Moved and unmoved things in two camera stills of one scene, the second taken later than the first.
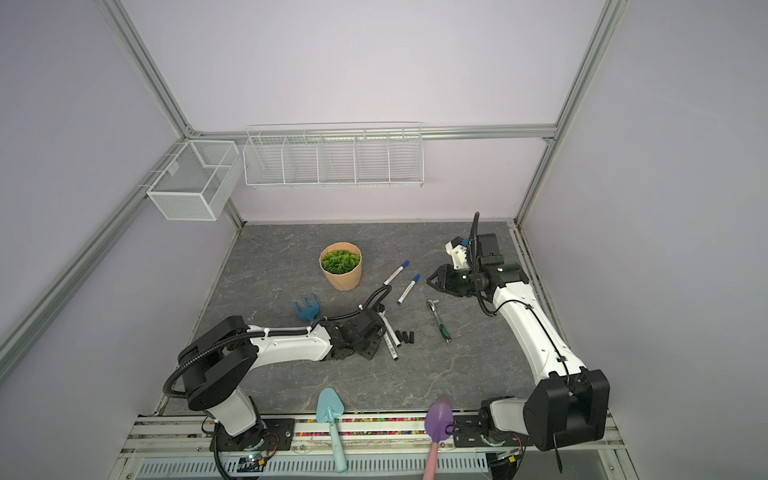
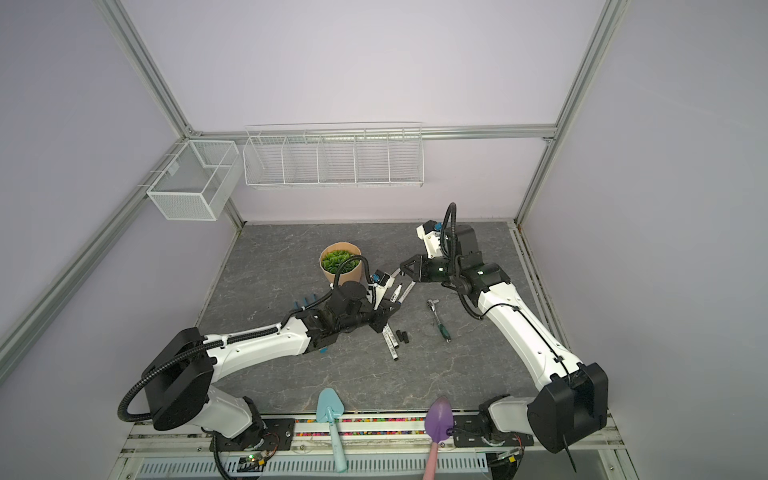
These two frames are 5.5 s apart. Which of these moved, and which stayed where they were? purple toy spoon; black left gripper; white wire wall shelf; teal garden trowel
Moved: black left gripper
Stayed: purple toy spoon; teal garden trowel; white wire wall shelf
